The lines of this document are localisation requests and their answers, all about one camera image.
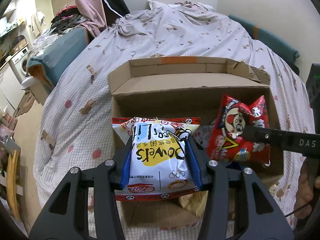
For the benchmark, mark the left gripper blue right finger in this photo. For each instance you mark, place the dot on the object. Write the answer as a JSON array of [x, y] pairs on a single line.
[[193, 164]]

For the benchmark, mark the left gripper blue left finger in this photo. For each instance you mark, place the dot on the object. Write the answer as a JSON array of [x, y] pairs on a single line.
[[125, 165]]

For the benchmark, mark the white yellow snack bag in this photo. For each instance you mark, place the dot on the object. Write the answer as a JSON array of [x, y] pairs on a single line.
[[158, 168]]

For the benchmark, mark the red cartoon snack bag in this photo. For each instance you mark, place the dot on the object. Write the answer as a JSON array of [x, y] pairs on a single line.
[[227, 140]]

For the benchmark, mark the person's right hand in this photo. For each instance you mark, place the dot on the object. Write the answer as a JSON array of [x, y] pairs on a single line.
[[304, 193]]

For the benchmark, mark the brown biscuit packet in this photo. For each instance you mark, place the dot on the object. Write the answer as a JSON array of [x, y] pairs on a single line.
[[195, 202]]

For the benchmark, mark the patterned white bed sheet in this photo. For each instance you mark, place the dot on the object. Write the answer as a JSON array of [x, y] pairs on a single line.
[[78, 154]]

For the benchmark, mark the brown cardboard box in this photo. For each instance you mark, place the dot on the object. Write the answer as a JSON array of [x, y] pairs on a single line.
[[181, 87]]

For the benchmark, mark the teal mattress edge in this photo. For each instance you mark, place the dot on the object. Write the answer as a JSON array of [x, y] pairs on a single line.
[[278, 45]]

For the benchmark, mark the wooden chair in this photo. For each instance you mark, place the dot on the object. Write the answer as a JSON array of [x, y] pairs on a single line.
[[11, 183]]

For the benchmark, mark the white washing machine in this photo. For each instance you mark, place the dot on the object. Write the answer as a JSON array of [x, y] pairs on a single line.
[[18, 63]]

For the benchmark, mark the pile of dark clothes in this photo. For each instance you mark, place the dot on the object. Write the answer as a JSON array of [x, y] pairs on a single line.
[[67, 18]]

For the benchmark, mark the pink curtain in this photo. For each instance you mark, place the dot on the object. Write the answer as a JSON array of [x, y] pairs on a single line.
[[93, 11]]

